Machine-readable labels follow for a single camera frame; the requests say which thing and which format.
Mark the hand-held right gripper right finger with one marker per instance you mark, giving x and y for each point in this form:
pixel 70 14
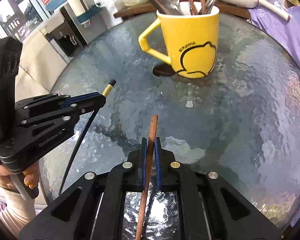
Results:
pixel 157 165

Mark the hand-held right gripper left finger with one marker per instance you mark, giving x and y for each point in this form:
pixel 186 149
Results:
pixel 144 165

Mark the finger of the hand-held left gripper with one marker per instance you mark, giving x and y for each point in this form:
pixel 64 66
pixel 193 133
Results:
pixel 85 96
pixel 47 115

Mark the black chopstick with gold end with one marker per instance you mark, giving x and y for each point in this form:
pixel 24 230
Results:
pixel 75 155

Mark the yellow mug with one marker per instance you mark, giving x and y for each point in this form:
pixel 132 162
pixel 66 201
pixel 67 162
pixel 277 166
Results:
pixel 195 37

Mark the person's left hand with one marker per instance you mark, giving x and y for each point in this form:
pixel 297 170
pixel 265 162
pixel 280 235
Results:
pixel 32 177

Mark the beige canvas cover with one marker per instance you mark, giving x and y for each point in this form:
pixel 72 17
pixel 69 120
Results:
pixel 37 62

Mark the grey water dispenser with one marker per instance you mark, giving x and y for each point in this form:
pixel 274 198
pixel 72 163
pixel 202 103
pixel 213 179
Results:
pixel 62 32

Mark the aluminium sliding window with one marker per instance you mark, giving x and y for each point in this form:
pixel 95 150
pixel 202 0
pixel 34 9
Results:
pixel 17 10

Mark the wooden side counter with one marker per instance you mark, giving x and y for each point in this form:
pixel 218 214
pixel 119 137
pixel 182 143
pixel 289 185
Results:
pixel 135 11

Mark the purple floral cloth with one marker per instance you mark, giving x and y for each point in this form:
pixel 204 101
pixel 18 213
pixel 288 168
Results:
pixel 290 30

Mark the white cup dispenser teal bracket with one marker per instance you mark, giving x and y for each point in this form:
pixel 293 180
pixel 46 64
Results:
pixel 76 5

